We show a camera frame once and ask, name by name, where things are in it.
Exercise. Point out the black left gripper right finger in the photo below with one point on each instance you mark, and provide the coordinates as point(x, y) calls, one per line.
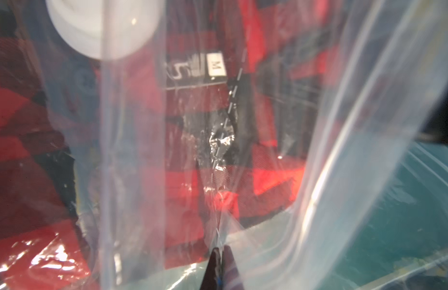
point(231, 279)

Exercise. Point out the red black plaid shirt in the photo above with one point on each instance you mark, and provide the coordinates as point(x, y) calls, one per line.
point(124, 174)

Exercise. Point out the white vacuum bag valve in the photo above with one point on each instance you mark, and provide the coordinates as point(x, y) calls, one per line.
point(106, 29)

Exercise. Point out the clear plastic vacuum bag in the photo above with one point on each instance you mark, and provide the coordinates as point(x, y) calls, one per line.
point(372, 213)

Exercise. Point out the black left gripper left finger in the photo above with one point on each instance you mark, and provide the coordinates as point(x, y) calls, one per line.
point(212, 279)

